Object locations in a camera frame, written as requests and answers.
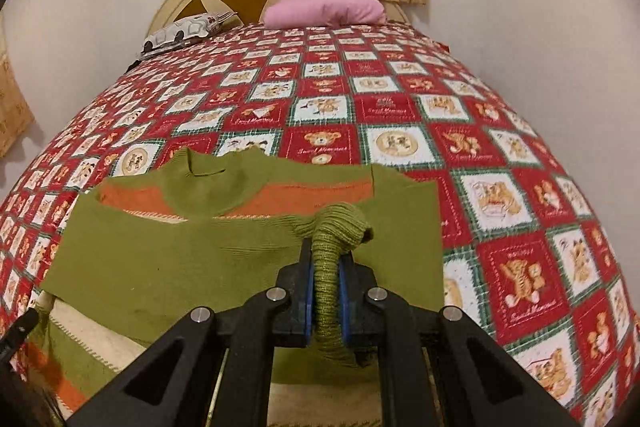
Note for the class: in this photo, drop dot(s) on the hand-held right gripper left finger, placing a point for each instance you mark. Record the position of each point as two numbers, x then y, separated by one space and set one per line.
306 302

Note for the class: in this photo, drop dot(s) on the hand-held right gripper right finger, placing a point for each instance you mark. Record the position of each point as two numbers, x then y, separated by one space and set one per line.
346 302

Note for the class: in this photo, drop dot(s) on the green knit sweater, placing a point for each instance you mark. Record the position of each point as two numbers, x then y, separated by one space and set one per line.
175 257

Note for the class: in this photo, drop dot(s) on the red printed bear blanket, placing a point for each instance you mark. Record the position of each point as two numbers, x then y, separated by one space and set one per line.
320 142

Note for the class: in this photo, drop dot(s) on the pink pillow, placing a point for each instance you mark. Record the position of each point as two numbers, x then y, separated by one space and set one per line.
325 9

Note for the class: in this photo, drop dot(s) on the white grey patterned pillow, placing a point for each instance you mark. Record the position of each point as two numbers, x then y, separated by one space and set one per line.
185 29

